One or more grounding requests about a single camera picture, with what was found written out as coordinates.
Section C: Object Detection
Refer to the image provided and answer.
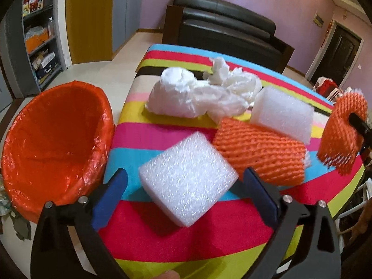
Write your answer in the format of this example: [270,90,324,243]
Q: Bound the crumpled white tissue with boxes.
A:
[203,57,262,104]

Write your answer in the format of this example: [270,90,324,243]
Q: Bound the colourful striped tablecloth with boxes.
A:
[96,44,371,278]

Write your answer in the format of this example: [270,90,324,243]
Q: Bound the grey wardrobe doors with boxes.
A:
[112,0,143,53]

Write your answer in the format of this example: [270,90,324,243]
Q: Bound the dark entrance door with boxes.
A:
[310,24,361,86]

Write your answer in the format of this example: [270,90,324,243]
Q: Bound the grey shelving unit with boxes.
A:
[1,0,66,98]

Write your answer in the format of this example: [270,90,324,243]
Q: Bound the white foam block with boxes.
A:
[250,86,314,145]
[139,132,239,227]

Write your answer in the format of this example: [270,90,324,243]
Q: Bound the orange foam net sleeve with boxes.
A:
[213,118,310,186]

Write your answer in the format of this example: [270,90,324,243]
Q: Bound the red white patterned fabric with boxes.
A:
[313,77,344,103]

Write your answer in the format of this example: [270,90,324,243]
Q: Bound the red lined trash bin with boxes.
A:
[1,81,115,223]

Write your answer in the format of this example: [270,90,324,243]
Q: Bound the black leather sofa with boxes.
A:
[162,0,294,73]

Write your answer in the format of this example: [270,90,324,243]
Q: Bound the wooden door panel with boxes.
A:
[65,0,113,64]

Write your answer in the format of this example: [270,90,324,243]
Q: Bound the operator thumb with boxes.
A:
[153,269,180,279]

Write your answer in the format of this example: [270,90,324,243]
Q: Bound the orange foam net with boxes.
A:
[317,90,368,176]

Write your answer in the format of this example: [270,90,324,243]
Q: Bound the white plastic bag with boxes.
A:
[145,67,248,124]

